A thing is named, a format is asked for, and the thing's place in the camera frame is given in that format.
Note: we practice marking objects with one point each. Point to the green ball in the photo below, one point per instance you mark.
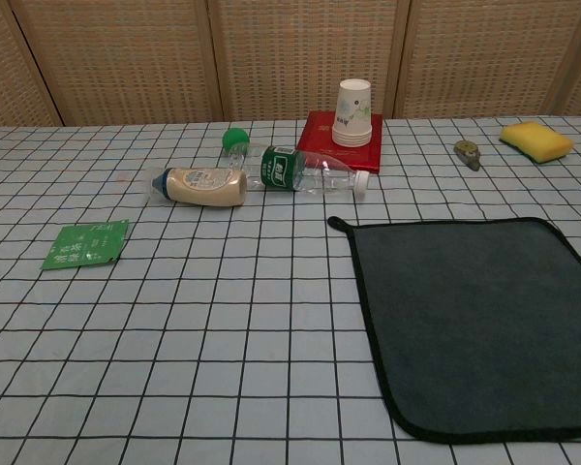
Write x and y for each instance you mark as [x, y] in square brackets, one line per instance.
[235, 138]

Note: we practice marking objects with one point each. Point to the black and yellow cloth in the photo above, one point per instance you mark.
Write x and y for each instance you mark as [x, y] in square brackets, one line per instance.
[465, 315]

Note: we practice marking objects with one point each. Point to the red booklet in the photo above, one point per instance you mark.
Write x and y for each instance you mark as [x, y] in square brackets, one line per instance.
[319, 140]

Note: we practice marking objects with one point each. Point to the yellow sponge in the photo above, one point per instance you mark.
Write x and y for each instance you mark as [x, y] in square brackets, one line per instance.
[537, 140]

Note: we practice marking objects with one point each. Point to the clear green-label water bottle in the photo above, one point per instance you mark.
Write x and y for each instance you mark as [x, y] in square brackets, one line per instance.
[276, 167]

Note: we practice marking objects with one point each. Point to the checkered white tablecloth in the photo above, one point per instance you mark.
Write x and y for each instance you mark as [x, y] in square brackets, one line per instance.
[223, 339]

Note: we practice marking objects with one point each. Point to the beige squeeze sauce bottle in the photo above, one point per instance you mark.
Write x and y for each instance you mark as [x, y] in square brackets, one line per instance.
[208, 186]

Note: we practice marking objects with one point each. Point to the stack of paper cups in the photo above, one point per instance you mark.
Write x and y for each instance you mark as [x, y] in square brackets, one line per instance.
[352, 111]

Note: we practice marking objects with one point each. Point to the green tea sachet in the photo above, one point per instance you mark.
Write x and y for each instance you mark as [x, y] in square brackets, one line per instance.
[82, 244]

